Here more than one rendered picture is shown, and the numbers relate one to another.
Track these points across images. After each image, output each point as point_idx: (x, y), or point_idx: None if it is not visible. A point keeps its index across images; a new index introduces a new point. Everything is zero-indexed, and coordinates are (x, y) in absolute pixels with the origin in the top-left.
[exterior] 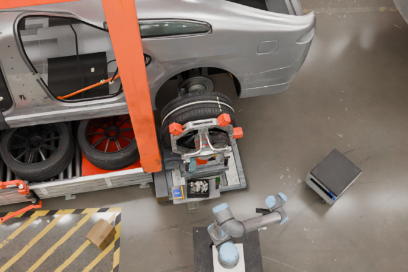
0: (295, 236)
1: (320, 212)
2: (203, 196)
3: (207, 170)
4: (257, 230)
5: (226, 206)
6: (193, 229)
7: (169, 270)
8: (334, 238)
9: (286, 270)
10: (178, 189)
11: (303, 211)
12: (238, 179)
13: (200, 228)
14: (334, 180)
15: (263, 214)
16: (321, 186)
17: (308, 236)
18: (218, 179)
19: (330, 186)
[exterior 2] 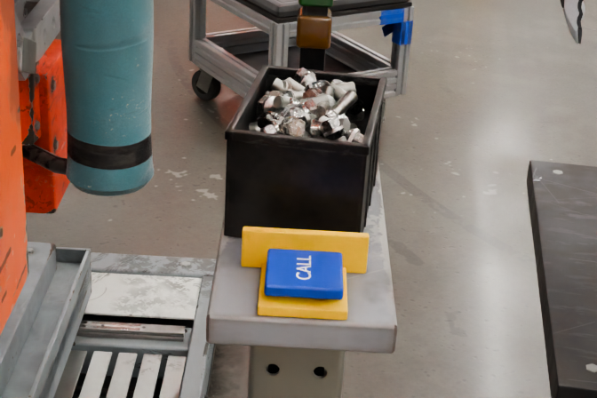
0: (525, 218)
1: (417, 148)
2: (378, 153)
3: (58, 336)
4: (569, 164)
5: None
6: (582, 384)
7: None
8: (533, 147)
9: None
10: (270, 258)
11: (404, 180)
12: (171, 276)
13: (569, 348)
14: None
15: None
16: (346, 26)
17: (525, 192)
18: None
19: None
